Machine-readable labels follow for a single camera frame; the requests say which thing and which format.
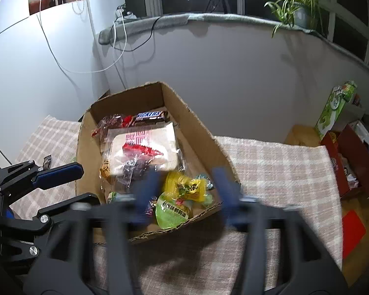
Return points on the yellow candy packet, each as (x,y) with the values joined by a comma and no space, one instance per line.
(184,187)

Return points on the small red snack packet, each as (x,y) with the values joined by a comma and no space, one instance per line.
(141,150)

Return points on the small teal packet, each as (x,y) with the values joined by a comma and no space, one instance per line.
(204,182)

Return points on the sliced bread packet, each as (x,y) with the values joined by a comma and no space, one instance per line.
(160,138)

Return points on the green carton box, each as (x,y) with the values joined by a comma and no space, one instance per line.
(332,110)

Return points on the red clear snack packet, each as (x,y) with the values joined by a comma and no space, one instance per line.
(113,124)

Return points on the dark patterned snack packet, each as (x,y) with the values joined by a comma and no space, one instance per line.
(135,169)

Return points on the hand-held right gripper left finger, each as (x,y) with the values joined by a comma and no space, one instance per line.
(147,187)

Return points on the light green round packet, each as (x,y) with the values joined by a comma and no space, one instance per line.
(172,212)

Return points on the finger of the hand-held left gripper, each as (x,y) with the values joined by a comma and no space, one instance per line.
(58,173)
(80,201)

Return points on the white charger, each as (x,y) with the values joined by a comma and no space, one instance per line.
(124,11)

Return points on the flat red sheet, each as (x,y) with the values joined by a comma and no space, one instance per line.
(353,233)

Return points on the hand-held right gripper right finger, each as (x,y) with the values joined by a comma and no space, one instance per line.
(224,196)

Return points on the pink plaid cloth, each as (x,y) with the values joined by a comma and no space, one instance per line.
(279,166)

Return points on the red cardboard box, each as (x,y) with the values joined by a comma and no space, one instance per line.
(362,159)

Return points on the potted spider plant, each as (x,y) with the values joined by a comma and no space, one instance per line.
(301,12)

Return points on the small dark wrapper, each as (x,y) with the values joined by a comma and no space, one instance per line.
(47,162)

